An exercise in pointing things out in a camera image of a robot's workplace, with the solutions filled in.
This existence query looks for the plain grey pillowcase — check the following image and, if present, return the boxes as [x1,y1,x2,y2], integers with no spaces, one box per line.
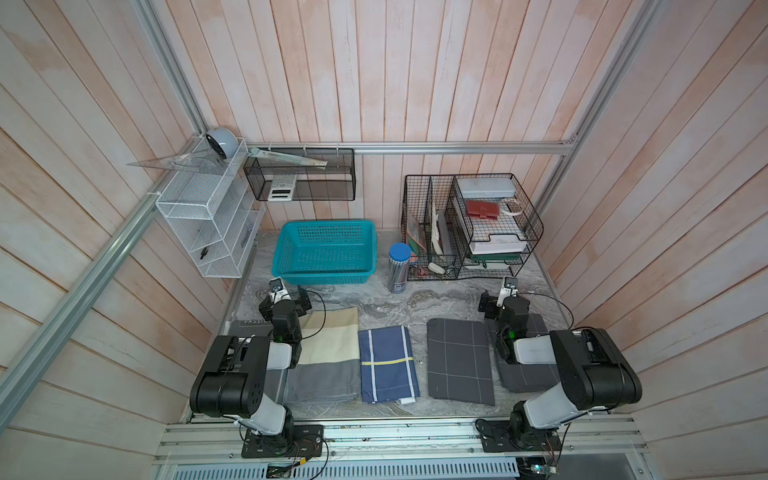
[227,320,286,404]

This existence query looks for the beige grey striped pillowcase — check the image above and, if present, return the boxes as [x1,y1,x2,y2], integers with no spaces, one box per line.
[283,307,361,404]

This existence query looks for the dark grey checked pillowcase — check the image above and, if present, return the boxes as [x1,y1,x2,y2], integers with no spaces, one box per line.
[427,318,495,406]
[485,318,559,393]

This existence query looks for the teal plastic basket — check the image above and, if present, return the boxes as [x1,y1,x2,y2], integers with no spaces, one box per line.
[272,220,377,286]

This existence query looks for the blue plaid pillowcase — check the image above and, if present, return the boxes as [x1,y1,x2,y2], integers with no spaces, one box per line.
[358,326,420,405]

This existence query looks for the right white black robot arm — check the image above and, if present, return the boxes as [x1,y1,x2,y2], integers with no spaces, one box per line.
[478,289,642,444]

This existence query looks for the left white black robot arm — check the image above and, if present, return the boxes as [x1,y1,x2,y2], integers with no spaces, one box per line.
[189,278,312,442]

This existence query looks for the white book stack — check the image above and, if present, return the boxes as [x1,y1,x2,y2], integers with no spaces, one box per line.
[469,234,528,255]

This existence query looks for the red wallet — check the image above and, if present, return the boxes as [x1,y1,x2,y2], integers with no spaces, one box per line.
[465,199,500,220]

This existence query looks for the white tape roll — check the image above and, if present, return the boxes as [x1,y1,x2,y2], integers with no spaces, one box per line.
[499,198,524,217]

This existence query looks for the blue lid pen cup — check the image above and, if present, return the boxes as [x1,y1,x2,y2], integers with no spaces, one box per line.
[388,242,412,294]

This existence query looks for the white calculator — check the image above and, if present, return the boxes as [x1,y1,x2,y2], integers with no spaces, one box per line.
[267,174,297,202]

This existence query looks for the white pencil case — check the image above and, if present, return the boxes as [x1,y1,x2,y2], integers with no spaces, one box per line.
[457,177,517,199]

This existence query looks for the clear triangle ruler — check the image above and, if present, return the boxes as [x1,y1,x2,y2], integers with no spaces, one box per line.
[129,150,228,175]

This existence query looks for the grey round tape roll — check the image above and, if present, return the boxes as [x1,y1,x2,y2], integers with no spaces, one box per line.
[205,127,239,161]

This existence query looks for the black wire desk organizer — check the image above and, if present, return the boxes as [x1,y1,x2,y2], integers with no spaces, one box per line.
[401,173,544,281]

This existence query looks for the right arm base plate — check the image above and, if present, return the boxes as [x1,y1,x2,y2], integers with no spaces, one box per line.
[474,415,562,453]

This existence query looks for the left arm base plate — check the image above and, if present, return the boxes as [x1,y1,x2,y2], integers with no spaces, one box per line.
[241,424,324,459]

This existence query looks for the white wire wall shelf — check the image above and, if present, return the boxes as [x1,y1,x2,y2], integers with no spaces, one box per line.
[156,138,264,278]

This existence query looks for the black wire wall basket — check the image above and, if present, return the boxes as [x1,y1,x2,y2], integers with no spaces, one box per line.
[244,147,356,202]

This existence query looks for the aluminium mounting rail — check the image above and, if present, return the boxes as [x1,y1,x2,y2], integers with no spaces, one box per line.
[153,415,649,465]

